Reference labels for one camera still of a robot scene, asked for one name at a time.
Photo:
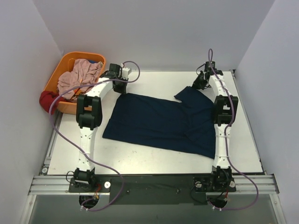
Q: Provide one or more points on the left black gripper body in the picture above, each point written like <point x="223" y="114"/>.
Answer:
<point x="119" y="85"/>

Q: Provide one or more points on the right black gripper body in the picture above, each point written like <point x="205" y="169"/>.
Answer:
<point x="200" y="81"/>

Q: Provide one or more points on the pink t shirt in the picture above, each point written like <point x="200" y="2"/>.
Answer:
<point x="79" y="72"/>

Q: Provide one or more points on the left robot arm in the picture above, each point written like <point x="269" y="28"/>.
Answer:
<point x="89" y="117"/>

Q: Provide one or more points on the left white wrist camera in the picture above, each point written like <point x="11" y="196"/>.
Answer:
<point x="125" y="71"/>

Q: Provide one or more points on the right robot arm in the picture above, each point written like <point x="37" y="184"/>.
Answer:
<point x="223" y="116"/>

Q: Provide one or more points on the aluminium frame rail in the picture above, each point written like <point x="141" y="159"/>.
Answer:
<point x="57" y="185"/>

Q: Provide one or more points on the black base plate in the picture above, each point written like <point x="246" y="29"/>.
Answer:
<point x="154" y="189"/>

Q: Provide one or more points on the red t shirt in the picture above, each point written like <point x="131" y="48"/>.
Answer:
<point x="47" y="98"/>

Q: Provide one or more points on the navy blue t shirt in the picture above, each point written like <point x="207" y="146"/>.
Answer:
<point x="184" y="125"/>

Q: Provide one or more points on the orange plastic laundry basket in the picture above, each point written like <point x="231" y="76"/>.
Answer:
<point x="67" y="108"/>

